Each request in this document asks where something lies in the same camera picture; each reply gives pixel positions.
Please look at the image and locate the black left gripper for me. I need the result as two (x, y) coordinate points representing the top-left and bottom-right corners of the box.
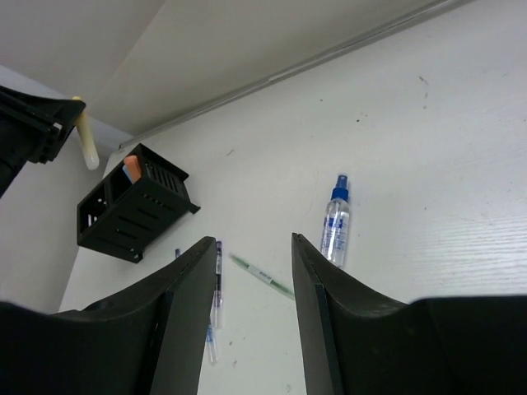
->
(1, 86), (86, 193)

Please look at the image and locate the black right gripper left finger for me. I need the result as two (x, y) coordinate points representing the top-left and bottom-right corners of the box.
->
(1, 237), (216, 394)

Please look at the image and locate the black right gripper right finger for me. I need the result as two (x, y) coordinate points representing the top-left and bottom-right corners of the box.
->
(291, 234), (526, 394)

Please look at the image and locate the yellow highlighter marker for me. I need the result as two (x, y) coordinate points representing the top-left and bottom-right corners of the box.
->
(76, 109), (100, 170)

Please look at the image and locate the clear blue spray bottle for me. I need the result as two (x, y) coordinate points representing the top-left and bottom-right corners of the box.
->
(319, 174), (351, 268)

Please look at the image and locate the orange capped glue stick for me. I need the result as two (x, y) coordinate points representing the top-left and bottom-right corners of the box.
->
(122, 155), (142, 184)

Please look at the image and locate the blue clear gel pen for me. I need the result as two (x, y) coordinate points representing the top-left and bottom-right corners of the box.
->
(206, 323), (218, 365)

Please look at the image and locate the green thin pen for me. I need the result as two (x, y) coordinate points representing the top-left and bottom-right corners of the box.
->
(229, 253), (295, 300)

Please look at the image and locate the black slotted organizer box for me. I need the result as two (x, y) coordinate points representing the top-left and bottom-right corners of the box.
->
(77, 144), (200, 263)

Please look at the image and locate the aluminium rail back edge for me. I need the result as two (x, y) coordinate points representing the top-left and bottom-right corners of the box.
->
(118, 0), (468, 151)

